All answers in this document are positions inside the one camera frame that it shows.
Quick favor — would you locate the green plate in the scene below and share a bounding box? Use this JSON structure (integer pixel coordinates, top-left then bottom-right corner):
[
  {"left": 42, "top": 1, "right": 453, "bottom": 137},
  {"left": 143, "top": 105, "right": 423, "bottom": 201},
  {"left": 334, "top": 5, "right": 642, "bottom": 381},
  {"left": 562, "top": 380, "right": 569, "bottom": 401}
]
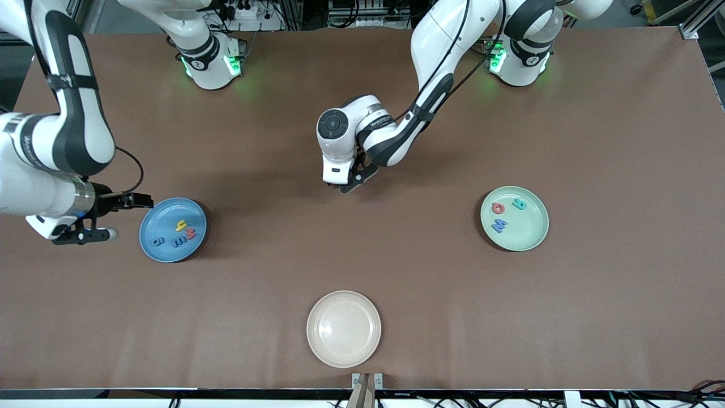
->
[{"left": 480, "top": 186, "right": 550, "bottom": 252}]

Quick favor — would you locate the brown table cover sheet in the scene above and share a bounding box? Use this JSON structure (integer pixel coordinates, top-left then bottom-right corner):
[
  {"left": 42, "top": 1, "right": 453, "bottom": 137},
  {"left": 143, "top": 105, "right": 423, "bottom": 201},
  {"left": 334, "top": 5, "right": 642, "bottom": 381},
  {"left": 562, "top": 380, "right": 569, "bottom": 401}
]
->
[{"left": 0, "top": 27, "right": 725, "bottom": 392}]

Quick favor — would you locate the beige plate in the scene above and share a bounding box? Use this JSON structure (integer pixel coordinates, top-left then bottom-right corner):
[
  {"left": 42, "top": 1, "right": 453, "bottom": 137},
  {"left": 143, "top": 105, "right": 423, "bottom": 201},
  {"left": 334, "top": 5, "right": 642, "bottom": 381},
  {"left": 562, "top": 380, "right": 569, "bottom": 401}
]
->
[{"left": 306, "top": 290, "right": 382, "bottom": 368}]

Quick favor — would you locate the metal mount bracket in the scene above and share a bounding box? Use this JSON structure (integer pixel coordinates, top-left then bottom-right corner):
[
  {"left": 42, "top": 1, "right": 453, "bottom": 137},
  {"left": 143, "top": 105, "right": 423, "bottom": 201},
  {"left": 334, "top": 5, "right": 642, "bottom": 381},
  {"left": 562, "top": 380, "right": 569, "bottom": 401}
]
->
[{"left": 347, "top": 372, "right": 384, "bottom": 408}]

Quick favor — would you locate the white power strip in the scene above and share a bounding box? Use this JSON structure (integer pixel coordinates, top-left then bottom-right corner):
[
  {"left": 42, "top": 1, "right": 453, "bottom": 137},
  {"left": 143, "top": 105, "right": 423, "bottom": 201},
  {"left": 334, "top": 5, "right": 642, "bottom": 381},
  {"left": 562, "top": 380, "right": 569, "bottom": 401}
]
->
[{"left": 218, "top": 0, "right": 284, "bottom": 32}]

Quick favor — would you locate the aluminium frame profile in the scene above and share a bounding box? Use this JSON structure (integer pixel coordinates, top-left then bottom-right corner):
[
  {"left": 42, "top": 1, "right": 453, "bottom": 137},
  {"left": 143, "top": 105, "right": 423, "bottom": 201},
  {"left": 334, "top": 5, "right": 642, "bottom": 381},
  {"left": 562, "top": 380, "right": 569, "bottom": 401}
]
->
[{"left": 680, "top": 0, "right": 725, "bottom": 40}]

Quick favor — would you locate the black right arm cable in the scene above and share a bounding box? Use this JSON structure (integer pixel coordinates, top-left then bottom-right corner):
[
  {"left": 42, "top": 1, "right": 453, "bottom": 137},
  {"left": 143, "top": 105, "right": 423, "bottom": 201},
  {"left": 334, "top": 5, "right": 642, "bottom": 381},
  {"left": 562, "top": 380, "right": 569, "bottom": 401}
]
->
[{"left": 23, "top": 0, "right": 145, "bottom": 196}]

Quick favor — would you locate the blue plate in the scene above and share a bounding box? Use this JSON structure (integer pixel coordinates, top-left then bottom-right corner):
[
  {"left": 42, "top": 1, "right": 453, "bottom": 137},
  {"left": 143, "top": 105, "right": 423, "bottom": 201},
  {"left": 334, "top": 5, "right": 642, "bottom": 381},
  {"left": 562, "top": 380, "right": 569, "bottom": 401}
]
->
[{"left": 139, "top": 197, "right": 208, "bottom": 263}]

